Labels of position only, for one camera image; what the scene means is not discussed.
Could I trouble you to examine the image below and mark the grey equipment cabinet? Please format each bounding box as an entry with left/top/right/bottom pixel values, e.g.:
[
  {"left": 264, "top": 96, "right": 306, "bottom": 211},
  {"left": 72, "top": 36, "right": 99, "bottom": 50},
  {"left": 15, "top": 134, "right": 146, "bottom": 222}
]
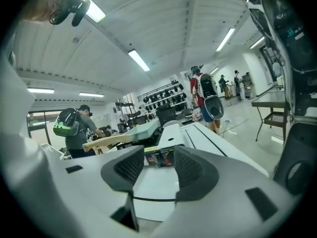
[{"left": 241, "top": 72, "right": 256, "bottom": 99}]

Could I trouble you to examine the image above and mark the ceiling light panel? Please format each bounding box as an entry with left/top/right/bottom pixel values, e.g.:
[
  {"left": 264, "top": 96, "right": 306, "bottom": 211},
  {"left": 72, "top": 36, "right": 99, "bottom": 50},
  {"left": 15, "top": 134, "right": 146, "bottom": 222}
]
[
  {"left": 27, "top": 87, "right": 54, "bottom": 94},
  {"left": 79, "top": 92, "right": 105, "bottom": 98},
  {"left": 216, "top": 28, "right": 235, "bottom": 52},
  {"left": 128, "top": 49, "right": 151, "bottom": 72},
  {"left": 81, "top": 0, "right": 106, "bottom": 23},
  {"left": 249, "top": 36, "right": 265, "bottom": 49}
]

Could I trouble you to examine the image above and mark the black head-mounted camera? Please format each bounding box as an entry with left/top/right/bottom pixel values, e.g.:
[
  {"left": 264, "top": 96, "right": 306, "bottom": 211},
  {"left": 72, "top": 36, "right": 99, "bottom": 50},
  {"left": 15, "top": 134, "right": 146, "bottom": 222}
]
[{"left": 49, "top": 0, "right": 91, "bottom": 27}]

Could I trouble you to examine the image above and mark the light green cutting board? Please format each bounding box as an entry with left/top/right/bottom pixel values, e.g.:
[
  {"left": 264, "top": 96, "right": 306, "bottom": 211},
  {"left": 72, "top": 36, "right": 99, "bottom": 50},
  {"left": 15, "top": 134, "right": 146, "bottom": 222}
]
[{"left": 82, "top": 119, "right": 161, "bottom": 153}]

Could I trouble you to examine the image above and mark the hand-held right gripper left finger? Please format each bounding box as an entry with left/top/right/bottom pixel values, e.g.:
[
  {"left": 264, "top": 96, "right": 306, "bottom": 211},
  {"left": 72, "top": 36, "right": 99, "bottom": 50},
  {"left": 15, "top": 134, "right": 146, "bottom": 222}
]
[{"left": 47, "top": 145, "right": 149, "bottom": 238}]

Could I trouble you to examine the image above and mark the white chair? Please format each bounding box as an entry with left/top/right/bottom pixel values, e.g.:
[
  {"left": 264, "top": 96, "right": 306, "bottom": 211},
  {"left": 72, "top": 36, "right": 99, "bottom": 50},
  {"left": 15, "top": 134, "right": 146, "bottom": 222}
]
[{"left": 162, "top": 119, "right": 184, "bottom": 128}]

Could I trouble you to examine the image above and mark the small black red box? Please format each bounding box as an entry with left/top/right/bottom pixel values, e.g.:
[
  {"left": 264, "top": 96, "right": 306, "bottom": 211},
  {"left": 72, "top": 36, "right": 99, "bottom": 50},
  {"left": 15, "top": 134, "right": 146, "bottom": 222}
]
[{"left": 145, "top": 150, "right": 174, "bottom": 168}]

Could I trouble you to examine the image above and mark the green black backpack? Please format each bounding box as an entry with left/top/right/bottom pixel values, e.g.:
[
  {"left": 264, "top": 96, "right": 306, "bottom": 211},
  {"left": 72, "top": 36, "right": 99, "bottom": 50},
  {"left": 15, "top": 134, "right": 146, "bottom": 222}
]
[{"left": 53, "top": 107, "right": 80, "bottom": 137}]

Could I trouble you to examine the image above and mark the dark folding table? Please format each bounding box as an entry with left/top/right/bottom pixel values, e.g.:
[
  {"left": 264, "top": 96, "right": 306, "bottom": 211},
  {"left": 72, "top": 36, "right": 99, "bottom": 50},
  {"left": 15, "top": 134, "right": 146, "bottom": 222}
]
[{"left": 252, "top": 90, "right": 290, "bottom": 141}]

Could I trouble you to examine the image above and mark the person's face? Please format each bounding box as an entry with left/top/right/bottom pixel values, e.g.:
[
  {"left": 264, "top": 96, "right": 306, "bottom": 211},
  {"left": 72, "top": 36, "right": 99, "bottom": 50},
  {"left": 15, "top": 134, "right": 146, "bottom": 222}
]
[{"left": 21, "top": 0, "right": 62, "bottom": 22}]

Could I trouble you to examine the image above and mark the wall shelf of black headsets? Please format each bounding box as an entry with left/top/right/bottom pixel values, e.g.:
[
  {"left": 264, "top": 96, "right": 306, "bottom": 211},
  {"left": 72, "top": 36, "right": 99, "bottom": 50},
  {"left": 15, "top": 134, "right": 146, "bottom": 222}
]
[{"left": 137, "top": 81, "right": 189, "bottom": 114}]

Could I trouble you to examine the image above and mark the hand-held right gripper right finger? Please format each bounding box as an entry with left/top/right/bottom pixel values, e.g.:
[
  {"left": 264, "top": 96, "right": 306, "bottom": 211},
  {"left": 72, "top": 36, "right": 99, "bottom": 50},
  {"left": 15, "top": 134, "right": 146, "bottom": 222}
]
[{"left": 151, "top": 145, "right": 299, "bottom": 238}]

